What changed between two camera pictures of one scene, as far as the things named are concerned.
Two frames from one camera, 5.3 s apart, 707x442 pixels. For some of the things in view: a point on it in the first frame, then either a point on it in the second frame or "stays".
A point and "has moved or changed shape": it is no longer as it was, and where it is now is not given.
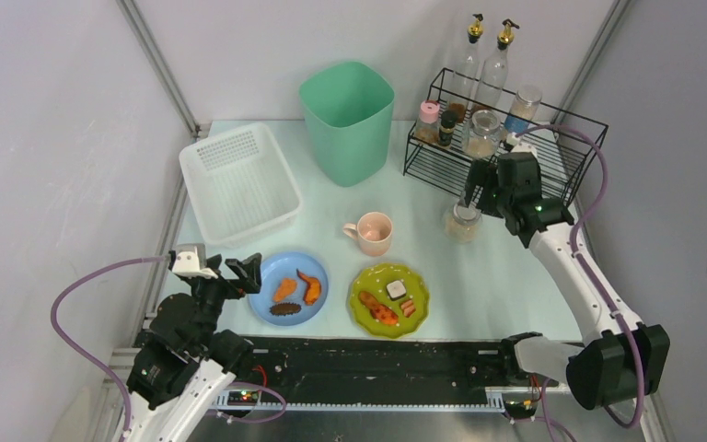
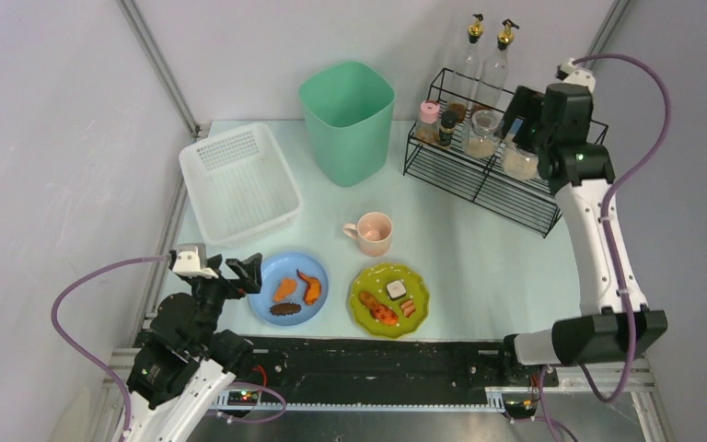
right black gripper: [489, 185] → [525, 114]
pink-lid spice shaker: [427, 124] stays
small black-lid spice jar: [448, 122] stays
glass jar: [461, 226] has moved or changed shape
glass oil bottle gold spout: [463, 76] stays
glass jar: [482, 136] stays
